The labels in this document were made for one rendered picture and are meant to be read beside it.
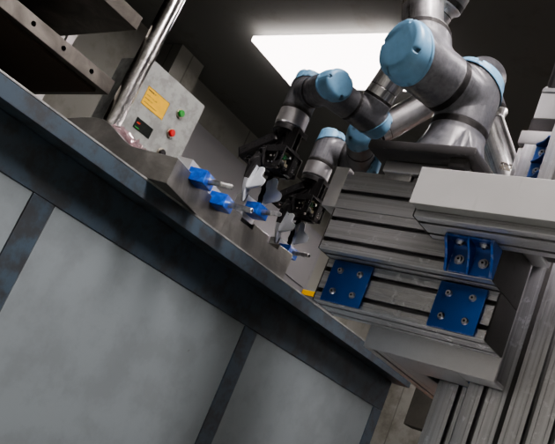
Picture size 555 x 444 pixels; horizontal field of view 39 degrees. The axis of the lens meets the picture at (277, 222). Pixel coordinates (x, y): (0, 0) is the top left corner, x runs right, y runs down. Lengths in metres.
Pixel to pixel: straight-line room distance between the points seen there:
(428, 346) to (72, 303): 0.66
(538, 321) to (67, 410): 0.89
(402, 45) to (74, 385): 0.89
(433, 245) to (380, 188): 0.18
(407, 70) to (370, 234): 0.31
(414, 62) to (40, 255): 0.76
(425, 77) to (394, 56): 0.07
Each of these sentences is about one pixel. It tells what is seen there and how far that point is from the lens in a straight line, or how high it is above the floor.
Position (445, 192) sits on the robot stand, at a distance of 1.30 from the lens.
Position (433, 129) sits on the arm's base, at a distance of 1.55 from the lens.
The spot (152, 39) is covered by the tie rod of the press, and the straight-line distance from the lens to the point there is 2.57.
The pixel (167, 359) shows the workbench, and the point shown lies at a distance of 1.69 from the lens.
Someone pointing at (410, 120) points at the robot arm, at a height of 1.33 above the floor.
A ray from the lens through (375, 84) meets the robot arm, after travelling 1.88.
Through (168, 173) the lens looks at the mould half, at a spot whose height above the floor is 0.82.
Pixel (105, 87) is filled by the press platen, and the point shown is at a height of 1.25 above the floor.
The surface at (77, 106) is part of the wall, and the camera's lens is 6.26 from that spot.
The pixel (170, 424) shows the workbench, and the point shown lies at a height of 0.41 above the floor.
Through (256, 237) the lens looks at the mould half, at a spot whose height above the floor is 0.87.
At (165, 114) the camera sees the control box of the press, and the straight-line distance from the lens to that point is 2.76.
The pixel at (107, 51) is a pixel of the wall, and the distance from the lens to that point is 6.44.
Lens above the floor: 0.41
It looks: 16 degrees up
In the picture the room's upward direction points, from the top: 23 degrees clockwise
